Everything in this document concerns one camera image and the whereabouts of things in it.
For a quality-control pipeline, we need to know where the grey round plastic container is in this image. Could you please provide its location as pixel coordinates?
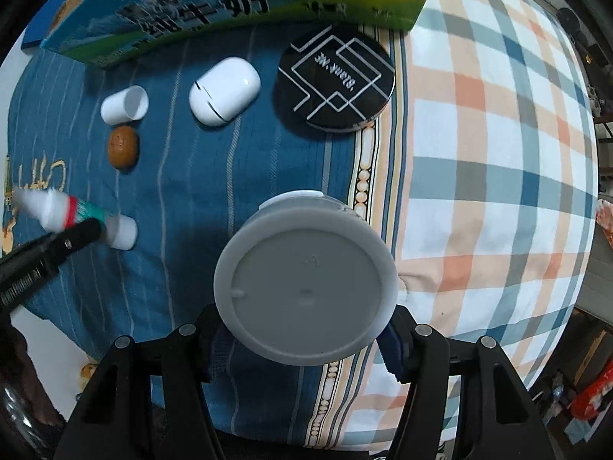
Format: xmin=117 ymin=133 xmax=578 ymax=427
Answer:
xmin=213 ymin=191 xmax=399 ymax=366

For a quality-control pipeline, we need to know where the brown walnut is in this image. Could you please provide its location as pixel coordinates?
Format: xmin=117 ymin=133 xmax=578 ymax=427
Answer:
xmin=108 ymin=125 xmax=141 ymax=170

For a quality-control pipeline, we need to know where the black round compact case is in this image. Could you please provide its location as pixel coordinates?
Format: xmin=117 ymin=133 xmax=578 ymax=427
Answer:
xmin=273 ymin=25 xmax=397 ymax=133

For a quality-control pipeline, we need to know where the red plastic bag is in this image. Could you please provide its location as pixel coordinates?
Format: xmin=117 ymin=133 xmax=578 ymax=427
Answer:
xmin=569 ymin=369 xmax=613 ymax=422

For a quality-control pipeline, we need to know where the blue milk carton box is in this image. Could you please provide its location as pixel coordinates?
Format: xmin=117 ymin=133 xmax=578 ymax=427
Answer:
xmin=21 ymin=0 xmax=448 ymax=69

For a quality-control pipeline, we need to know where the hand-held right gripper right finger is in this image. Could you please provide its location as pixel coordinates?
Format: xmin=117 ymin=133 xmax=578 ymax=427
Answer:
xmin=377 ymin=306 xmax=552 ymax=460

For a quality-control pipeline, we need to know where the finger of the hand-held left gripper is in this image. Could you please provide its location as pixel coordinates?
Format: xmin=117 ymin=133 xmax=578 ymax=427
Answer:
xmin=0 ymin=218 xmax=107 ymax=308

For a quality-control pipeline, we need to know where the plaid checkered blanket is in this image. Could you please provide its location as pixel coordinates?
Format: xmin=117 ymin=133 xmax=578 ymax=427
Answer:
xmin=330 ymin=0 xmax=600 ymax=451

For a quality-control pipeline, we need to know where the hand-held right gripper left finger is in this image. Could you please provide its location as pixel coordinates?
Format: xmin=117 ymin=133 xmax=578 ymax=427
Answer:
xmin=54 ymin=305 xmax=236 ymax=460

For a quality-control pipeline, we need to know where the white tube with green label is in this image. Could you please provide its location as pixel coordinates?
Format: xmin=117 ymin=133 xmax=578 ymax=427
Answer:
xmin=13 ymin=189 xmax=139 ymax=251

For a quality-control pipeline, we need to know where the white oval earbud case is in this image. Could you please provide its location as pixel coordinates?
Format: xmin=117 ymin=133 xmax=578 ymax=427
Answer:
xmin=188 ymin=57 xmax=262 ymax=127

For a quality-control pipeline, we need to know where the small white plastic cup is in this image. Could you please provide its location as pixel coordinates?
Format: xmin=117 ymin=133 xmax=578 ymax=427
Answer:
xmin=100 ymin=85 xmax=149 ymax=125

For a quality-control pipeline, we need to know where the blue striped bed sheet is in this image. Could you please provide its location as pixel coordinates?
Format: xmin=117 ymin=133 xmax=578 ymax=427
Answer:
xmin=0 ymin=26 xmax=417 ymax=451

